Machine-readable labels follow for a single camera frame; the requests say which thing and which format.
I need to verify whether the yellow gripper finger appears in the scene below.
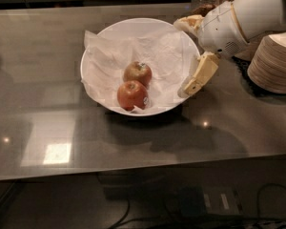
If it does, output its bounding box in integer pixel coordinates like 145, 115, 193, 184
174, 14, 204, 37
178, 52, 219, 98

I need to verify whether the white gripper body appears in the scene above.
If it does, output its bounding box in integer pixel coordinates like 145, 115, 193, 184
197, 2, 249, 57

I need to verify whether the red-yellow apple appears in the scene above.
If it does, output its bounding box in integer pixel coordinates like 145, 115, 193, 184
123, 61, 153, 87

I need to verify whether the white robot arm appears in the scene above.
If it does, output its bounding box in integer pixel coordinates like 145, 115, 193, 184
174, 0, 286, 95

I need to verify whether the white bowl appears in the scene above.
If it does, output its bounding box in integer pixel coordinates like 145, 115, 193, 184
80, 17, 202, 117

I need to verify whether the front red apple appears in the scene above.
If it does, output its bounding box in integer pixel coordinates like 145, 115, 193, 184
117, 80, 149, 111

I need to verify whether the white paper liner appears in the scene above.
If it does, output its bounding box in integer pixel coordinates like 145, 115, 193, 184
81, 25, 198, 115

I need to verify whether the front paper plate stack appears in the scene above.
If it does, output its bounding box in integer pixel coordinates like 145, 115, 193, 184
247, 32, 286, 94

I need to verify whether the dark box under table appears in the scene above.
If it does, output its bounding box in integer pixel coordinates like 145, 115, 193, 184
177, 186, 243, 218

